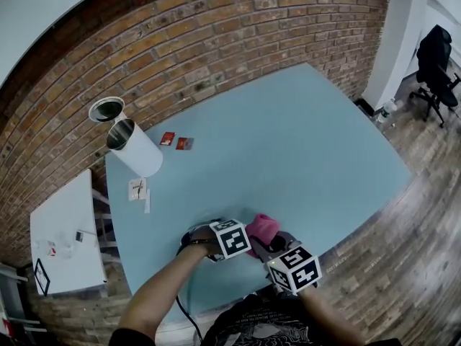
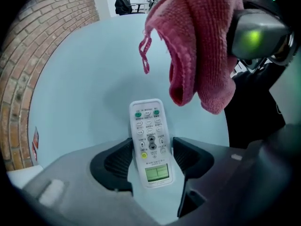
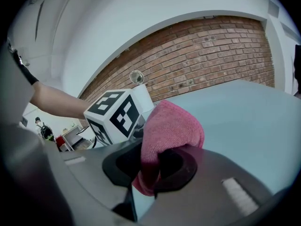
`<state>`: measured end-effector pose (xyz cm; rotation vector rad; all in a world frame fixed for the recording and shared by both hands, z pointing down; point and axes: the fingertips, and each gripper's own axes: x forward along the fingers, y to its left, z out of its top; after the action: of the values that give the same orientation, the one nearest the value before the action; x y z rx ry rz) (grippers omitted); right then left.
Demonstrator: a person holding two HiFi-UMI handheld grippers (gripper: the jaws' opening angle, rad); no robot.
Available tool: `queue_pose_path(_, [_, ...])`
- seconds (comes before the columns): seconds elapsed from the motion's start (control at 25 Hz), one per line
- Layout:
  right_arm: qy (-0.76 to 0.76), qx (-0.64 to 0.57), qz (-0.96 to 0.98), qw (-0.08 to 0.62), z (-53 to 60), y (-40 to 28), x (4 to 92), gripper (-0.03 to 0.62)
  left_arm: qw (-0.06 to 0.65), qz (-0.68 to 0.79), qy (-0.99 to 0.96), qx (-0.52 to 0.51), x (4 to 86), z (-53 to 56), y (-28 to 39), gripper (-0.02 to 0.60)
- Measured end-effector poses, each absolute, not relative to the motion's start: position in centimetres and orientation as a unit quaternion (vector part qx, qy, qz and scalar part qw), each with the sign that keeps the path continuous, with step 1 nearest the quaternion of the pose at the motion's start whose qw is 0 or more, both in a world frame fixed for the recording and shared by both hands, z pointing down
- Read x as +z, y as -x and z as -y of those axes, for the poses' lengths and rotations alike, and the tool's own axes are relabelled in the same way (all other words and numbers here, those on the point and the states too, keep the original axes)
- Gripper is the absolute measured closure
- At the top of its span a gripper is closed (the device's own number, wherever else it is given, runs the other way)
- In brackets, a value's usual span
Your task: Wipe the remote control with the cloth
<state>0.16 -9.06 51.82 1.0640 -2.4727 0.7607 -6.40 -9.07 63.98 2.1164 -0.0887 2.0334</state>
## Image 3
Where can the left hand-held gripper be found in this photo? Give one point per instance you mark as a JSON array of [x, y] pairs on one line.
[[113, 119]]

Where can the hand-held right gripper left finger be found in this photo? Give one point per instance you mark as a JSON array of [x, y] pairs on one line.
[[89, 168]]

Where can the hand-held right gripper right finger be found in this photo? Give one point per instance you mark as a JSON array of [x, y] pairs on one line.
[[211, 185]]

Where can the pink cloth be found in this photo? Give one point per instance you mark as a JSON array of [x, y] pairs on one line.
[[169, 126]]

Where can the person's left forearm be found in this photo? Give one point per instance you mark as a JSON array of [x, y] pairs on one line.
[[58, 102]]

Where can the white open shelf unit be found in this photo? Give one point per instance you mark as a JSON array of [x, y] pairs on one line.
[[71, 138]]

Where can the white cylindrical bin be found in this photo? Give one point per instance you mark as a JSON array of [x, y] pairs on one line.
[[144, 98]]

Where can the red box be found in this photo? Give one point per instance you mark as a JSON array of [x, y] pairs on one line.
[[60, 142]]

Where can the person's black printed shirt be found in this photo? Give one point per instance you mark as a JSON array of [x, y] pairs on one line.
[[26, 69]]

